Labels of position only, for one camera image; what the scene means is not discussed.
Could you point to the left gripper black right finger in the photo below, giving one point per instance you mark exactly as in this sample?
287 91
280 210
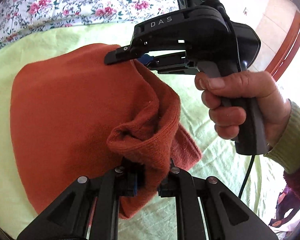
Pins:
207 209

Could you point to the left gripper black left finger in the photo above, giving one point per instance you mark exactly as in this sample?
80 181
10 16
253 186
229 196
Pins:
88 208

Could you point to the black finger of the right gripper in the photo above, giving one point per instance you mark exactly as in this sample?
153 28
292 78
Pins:
119 55
147 60

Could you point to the rust orange knit sweater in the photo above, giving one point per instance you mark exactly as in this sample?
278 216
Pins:
73 116

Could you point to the yellow-green ribbed sleeve forearm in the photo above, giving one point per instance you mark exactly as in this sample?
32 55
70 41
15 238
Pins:
286 151

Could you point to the person's right hand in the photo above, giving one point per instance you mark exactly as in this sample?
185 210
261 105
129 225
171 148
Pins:
275 109

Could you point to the light green bed sheet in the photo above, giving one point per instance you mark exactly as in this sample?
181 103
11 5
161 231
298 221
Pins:
157 219

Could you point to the white pink floral quilt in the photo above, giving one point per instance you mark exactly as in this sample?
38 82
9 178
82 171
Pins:
19 18

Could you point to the red wooden door frame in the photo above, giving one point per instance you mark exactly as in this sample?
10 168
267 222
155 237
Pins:
287 51

